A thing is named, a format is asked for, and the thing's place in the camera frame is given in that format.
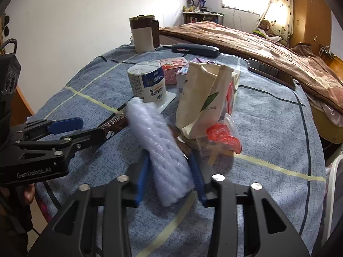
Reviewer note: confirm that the white cup with blue label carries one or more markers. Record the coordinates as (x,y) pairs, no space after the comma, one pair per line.
(147,83)

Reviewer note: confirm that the blue checked blanket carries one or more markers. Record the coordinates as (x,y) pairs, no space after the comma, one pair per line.
(262,128)

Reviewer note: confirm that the white flat plastic lid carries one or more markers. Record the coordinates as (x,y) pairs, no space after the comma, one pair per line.
(167,103)

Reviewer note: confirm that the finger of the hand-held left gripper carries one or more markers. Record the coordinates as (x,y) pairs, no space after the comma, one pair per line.
(67,124)
(88,138)

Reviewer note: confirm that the white and brown thermos mug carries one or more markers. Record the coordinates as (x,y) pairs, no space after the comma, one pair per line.
(142,36)

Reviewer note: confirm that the bottles on shelf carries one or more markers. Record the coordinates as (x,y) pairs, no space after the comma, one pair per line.
(194,6)

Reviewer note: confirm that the dark tablet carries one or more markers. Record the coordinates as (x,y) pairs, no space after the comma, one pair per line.
(270,72)

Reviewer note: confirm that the patterned curtain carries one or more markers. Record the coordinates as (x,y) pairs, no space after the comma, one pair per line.
(280,8)

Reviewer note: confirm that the clear bag with red contents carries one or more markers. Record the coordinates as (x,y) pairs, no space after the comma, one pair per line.
(222,136)

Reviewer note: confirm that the white foam net sleeve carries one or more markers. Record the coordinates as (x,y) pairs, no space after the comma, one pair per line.
(163,150)

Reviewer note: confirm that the bed mattress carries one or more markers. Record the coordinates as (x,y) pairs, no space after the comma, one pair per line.
(328,123)

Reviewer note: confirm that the purple carton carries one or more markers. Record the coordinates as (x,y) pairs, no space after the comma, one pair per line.
(182,81)

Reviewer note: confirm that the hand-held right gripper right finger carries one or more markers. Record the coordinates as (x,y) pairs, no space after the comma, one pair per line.
(197,178)

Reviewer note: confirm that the window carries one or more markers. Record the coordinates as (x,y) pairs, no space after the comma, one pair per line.
(241,1)

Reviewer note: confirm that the wooden headboard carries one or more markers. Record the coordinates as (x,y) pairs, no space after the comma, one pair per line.
(335,67)

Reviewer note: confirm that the brown bed blanket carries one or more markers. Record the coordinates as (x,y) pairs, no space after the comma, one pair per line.
(254,46)

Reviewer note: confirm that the brown teddy bear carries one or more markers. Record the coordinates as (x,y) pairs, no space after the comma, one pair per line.
(265,26)

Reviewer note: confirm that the wooden wardrobe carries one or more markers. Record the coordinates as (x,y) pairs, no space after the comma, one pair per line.
(310,13)

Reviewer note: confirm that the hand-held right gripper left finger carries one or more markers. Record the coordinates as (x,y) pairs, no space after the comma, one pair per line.
(141,184)

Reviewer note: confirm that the brown snack wrapper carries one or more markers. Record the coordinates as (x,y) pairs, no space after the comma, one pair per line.
(115,124)

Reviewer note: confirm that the cream paper bag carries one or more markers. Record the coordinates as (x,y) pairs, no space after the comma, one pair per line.
(201,96)

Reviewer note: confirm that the dark blue glasses case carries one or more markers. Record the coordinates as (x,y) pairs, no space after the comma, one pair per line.
(195,49)

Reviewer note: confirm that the white shelf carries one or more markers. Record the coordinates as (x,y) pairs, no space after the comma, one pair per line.
(203,17)

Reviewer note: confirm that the person's left hand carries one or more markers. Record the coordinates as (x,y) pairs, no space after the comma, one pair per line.
(29,195)

